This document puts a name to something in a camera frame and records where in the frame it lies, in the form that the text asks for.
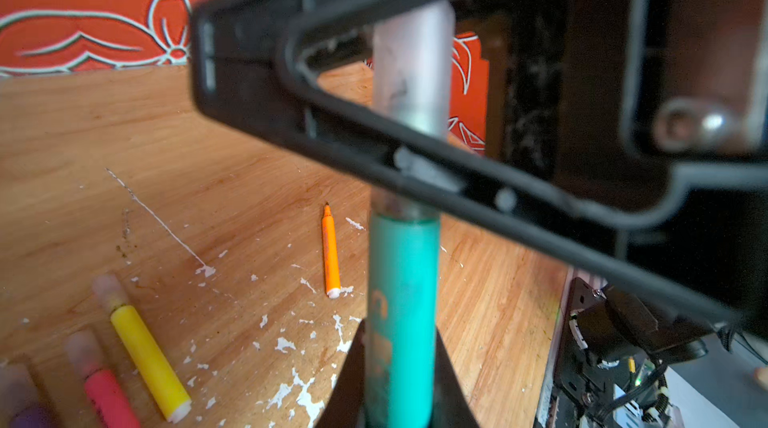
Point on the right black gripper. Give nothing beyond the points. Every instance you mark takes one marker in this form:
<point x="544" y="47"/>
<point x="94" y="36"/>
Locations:
<point x="663" y="109"/>

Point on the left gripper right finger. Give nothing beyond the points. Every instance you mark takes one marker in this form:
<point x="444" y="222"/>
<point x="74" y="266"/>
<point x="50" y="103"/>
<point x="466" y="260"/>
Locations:
<point x="450" y="407"/>

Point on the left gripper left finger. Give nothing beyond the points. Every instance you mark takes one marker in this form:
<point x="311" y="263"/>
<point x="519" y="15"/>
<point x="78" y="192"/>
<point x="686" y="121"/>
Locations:
<point x="345" y="408"/>

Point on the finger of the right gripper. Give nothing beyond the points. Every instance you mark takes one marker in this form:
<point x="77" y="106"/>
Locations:
<point x="299" y="74"/>

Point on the orange marker pen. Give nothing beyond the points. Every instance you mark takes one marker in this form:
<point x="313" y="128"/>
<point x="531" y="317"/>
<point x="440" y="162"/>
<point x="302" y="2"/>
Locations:
<point x="330" y="254"/>

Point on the green marker pen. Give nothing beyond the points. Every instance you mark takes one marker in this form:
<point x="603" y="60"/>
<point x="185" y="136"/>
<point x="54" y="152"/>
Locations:
<point x="400" y="326"/>

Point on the clear pen cap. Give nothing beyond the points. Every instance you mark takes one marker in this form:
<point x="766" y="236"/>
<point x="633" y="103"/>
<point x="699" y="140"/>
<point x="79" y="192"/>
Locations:
<point x="412" y="55"/>

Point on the yellow marker pen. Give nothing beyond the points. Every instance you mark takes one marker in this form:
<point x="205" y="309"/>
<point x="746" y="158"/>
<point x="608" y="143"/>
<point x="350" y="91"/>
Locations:
<point x="157" y="373"/>

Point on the pink marker pen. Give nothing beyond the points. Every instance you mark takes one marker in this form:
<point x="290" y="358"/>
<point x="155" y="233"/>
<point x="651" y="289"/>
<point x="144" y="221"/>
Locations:
<point x="101" y="386"/>

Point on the purple marker pen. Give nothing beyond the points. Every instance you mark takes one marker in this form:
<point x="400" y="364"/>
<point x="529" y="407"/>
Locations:
<point x="21" y="405"/>

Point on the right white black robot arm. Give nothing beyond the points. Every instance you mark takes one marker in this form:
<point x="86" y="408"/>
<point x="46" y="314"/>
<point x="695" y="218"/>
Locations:
<point x="636" y="326"/>

